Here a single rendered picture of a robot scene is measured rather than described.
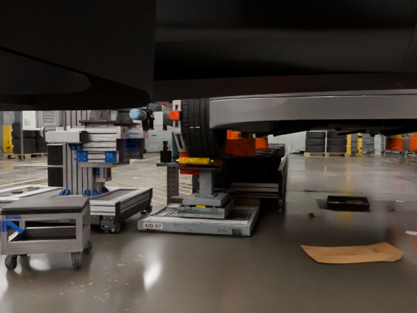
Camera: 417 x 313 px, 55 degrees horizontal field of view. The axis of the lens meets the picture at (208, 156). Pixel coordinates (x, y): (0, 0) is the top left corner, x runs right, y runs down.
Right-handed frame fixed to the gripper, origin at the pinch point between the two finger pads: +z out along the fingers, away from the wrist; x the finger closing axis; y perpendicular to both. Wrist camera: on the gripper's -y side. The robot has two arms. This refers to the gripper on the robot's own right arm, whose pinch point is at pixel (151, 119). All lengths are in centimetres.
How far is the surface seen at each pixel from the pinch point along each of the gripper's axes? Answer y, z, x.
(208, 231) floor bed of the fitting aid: -80, -20, -50
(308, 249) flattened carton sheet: -81, -48, -117
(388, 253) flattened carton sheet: -81, -47, -163
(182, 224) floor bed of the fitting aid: -76, -20, -31
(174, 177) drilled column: -53, 76, 3
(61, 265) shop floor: -83, -101, 16
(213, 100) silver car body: 7, -72, -62
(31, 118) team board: 32, 698, 595
